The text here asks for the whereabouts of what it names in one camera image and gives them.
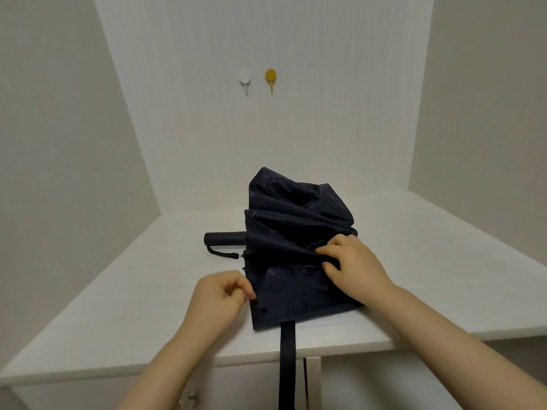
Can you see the person's left hand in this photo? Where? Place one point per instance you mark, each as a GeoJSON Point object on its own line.
{"type": "Point", "coordinates": [209, 305]}

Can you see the person's right hand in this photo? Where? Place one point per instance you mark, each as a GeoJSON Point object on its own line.
{"type": "Point", "coordinates": [363, 268]}

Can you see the person's right thumb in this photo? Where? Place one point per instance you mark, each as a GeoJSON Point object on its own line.
{"type": "Point", "coordinates": [333, 274]}

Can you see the person's left thumb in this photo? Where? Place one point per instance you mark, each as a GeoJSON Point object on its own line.
{"type": "Point", "coordinates": [236, 299]}

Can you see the navy blue folding umbrella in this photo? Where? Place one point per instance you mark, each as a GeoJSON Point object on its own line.
{"type": "Point", "coordinates": [290, 217]}

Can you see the person's right forearm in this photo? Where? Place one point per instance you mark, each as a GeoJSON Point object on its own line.
{"type": "Point", "coordinates": [453, 350]}

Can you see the person's left forearm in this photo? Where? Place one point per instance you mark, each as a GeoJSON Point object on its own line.
{"type": "Point", "coordinates": [169, 371]}

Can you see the white table leg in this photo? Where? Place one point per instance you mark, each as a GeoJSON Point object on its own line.
{"type": "Point", "coordinates": [313, 383]}

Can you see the yellow wall hook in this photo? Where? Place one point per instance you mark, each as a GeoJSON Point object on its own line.
{"type": "Point", "coordinates": [270, 76]}

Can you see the white wall hook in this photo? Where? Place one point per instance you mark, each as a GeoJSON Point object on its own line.
{"type": "Point", "coordinates": [244, 77]}

